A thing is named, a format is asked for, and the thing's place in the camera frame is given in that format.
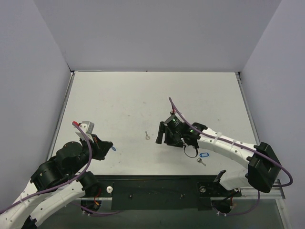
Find silver key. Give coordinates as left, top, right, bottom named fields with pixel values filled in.
left=196, top=158, right=206, bottom=166
left=145, top=131, right=150, bottom=140

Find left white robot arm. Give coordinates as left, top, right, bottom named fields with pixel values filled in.
left=0, top=135, right=113, bottom=229

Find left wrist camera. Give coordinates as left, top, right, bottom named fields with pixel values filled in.
left=75, top=121, right=94, bottom=142

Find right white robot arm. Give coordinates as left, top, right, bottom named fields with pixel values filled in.
left=156, top=114, right=281, bottom=193

